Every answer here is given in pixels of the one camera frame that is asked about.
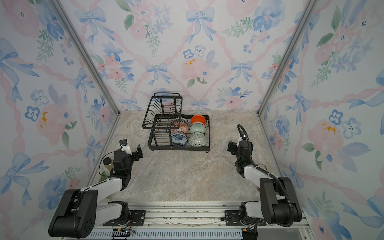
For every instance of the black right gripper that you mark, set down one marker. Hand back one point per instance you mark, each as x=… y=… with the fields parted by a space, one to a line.
x=232 y=147

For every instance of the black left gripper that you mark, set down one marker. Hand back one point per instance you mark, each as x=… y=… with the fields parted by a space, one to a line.
x=136 y=157

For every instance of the pale green ceramic bowl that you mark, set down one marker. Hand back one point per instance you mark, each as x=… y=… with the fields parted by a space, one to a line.
x=197 y=128

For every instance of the orange plastic bowl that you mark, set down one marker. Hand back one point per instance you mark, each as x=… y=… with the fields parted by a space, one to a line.
x=198 y=119

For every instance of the blue patterned ceramic bowl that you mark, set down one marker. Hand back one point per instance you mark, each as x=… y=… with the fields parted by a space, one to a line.
x=179 y=139

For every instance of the red patterned ceramic bowl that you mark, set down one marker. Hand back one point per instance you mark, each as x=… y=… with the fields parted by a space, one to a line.
x=181 y=127

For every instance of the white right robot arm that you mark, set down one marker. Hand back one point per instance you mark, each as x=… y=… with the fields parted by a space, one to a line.
x=278 y=202

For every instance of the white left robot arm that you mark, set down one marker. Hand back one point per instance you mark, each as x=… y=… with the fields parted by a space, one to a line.
x=81 y=210

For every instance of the black lid jar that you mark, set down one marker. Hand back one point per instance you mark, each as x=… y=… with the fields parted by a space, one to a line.
x=108 y=163

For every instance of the green packet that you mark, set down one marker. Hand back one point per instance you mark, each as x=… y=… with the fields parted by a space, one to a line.
x=103 y=177

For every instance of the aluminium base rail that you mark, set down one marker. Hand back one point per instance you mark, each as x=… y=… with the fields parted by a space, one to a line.
x=203 y=220

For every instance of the black wire dish rack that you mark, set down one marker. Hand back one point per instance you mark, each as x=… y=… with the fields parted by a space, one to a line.
x=162 y=110

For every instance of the aluminium left corner post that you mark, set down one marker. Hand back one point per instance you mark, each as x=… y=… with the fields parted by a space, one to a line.
x=59 y=10

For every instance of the aluminium corner post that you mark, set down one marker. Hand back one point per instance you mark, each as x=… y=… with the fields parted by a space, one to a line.
x=59 y=10
x=303 y=21

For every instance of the aluminium right corner post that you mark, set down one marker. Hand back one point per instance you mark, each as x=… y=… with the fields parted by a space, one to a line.
x=303 y=21

